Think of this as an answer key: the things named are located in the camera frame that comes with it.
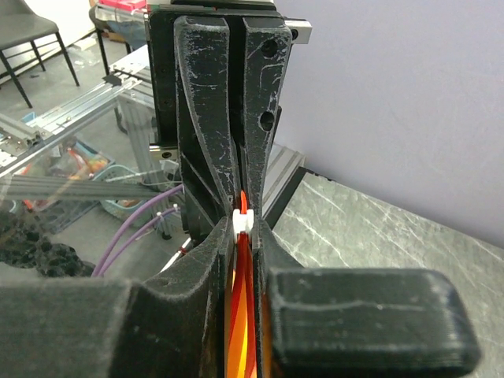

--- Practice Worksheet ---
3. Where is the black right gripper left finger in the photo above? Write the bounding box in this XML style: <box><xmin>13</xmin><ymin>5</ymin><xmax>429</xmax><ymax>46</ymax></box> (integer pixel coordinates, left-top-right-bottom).
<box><xmin>1</xmin><ymin>217</ymin><xmax>233</xmax><ymax>377</ymax></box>

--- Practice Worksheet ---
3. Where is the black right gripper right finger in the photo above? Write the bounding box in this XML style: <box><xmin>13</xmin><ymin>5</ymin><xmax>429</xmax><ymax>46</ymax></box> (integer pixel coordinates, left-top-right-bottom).
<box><xmin>252</xmin><ymin>220</ymin><xmax>481</xmax><ymax>377</ymax></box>

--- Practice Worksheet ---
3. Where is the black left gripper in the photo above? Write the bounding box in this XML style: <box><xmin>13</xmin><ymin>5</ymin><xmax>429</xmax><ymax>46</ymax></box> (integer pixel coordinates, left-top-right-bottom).
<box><xmin>146</xmin><ymin>1</ymin><xmax>313</xmax><ymax>242</ymax></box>

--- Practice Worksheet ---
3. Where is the clear bag orange zipper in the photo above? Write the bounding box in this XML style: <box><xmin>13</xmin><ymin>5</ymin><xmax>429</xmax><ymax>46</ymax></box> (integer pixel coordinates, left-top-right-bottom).
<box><xmin>225</xmin><ymin>191</ymin><xmax>272</xmax><ymax>377</ymax></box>

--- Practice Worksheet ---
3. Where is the blue storage basket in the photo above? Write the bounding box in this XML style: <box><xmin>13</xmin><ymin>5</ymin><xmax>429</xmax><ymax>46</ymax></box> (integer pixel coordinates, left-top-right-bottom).
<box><xmin>23</xmin><ymin>139</ymin><xmax>150</xmax><ymax>221</ymax></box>

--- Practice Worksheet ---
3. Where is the black chair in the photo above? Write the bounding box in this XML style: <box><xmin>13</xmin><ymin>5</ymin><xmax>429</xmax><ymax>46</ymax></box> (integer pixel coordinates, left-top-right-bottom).
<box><xmin>1</xmin><ymin>0</ymin><xmax>80</xmax><ymax>109</ymax></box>

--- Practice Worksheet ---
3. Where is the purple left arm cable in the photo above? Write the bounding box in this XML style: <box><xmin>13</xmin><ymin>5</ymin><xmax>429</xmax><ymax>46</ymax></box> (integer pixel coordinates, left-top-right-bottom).
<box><xmin>91</xmin><ymin>184</ymin><xmax>184</xmax><ymax>278</ymax></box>

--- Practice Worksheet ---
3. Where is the aluminium extrusion frame rail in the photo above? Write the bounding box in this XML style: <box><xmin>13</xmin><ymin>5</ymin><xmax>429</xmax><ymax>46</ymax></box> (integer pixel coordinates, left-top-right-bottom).
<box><xmin>1</xmin><ymin>46</ymin><xmax>152</xmax><ymax>201</ymax></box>

